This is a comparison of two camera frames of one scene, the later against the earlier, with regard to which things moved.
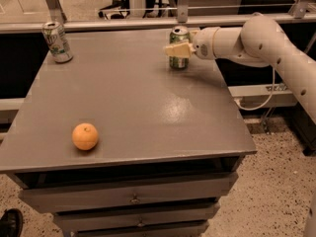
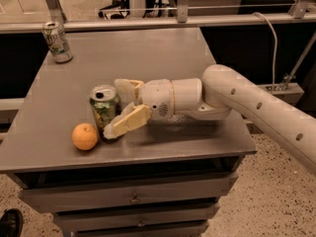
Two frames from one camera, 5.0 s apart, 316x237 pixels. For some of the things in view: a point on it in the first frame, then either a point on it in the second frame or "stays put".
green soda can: (179, 35) -> (105, 103)
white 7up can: (57, 42) stays put
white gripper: (203, 43) -> (156, 97)
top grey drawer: (127, 193) stays put
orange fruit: (85, 136) stays put
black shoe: (11, 223) stays put
